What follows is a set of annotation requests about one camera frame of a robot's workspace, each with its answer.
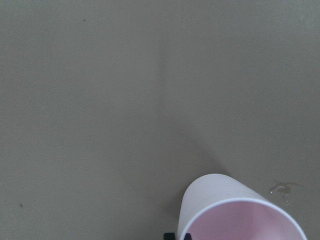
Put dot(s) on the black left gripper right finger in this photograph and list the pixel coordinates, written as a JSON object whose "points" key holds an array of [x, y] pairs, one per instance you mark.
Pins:
{"points": [[187, 236]]}

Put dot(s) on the pink plastic cup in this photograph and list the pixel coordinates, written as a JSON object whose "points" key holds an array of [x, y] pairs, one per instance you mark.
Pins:
{"points": [[218, 207]]}

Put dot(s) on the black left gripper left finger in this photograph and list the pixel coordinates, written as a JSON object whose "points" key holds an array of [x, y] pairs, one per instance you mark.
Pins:
{"points": [[169, 236]]}

